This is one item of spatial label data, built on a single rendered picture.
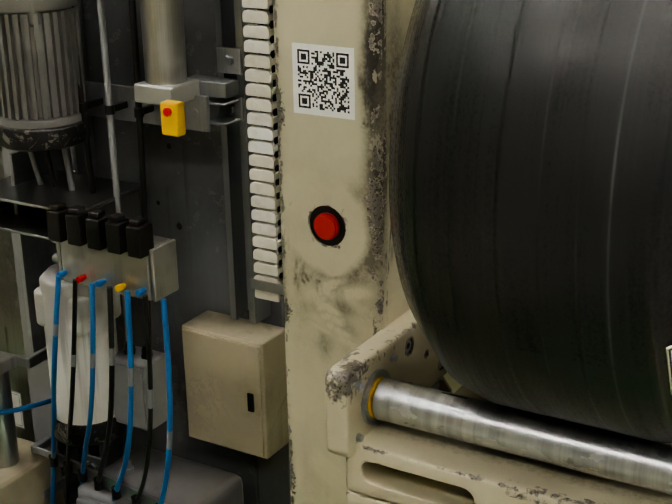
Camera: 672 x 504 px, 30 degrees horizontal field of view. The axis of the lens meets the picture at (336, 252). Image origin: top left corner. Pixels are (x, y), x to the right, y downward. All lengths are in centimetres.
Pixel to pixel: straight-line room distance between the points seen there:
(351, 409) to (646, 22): 52
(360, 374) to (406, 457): 10
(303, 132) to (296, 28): 11
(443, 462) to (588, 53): 48
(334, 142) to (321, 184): 5
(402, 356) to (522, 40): 48
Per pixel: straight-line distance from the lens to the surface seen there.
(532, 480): 127
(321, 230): 136
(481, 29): 103
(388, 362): 135
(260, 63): 137
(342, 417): 129
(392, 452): 131
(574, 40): 100
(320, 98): 132
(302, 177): 136
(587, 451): 123
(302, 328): 143
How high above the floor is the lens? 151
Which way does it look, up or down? 20 degrees down
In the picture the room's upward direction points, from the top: 1 degrees counter-clockwise
